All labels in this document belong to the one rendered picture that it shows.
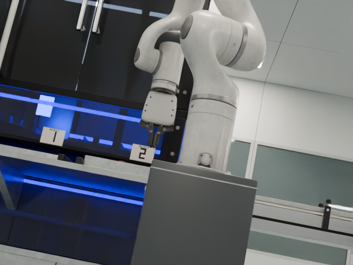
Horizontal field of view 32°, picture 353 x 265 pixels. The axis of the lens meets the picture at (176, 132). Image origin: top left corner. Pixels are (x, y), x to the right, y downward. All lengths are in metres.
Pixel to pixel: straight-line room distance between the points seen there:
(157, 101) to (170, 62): 0.13
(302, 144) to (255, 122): 0.58
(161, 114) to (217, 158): 0.43
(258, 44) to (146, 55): 0.41
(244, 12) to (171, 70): 0.35
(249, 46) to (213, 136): 0.26
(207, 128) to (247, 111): 5.61
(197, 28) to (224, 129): 0.26
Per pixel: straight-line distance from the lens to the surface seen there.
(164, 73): 1.92
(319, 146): 7.15
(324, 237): 2.41
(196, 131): 1.52
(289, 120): 7.16
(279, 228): 2.38
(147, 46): 1.90
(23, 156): 1.94
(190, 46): 1.58
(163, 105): 1.91
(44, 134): 2.36
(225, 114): 1.54
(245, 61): 1.63
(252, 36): 1.63
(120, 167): 1.91
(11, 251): 2.33
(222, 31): 1.58
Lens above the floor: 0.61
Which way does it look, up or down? 13 degrees up
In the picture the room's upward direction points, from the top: 11 degrees clockwise
